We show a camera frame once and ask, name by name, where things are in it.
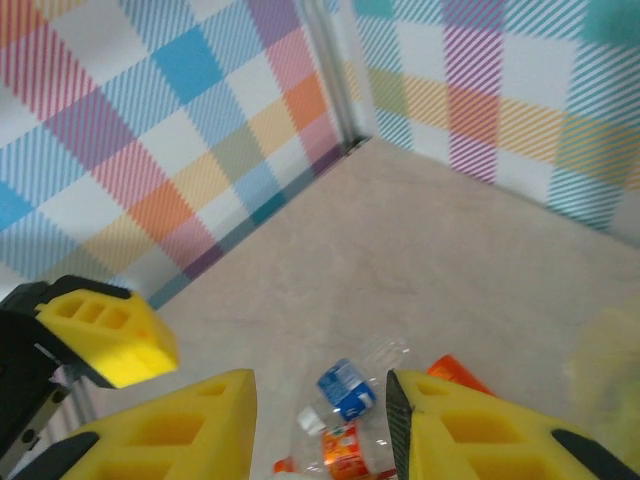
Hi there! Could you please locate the blue label bottle white cap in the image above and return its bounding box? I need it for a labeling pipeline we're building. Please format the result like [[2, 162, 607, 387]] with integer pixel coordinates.
[[298, 337, 414, 436]]

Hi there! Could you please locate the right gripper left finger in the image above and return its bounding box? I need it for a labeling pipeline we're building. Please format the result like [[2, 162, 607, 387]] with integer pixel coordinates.
[[59, 368, 259, 480]]

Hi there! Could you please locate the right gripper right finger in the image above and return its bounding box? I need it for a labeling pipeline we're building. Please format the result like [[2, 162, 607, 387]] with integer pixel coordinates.
[[384, 368, 640, 480]]

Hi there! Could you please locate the yellow plastic bin liner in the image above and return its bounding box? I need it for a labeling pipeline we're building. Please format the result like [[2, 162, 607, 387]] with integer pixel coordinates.
[[562, 304, 640, 451]]

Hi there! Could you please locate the aluminium frame corner post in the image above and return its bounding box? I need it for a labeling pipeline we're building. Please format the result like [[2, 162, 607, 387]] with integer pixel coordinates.
[[302, 0, 374, 154]]

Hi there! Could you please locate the crushed orange label bottle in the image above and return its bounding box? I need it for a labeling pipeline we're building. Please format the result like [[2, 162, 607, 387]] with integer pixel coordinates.
[[319, 422, 401, 480]]

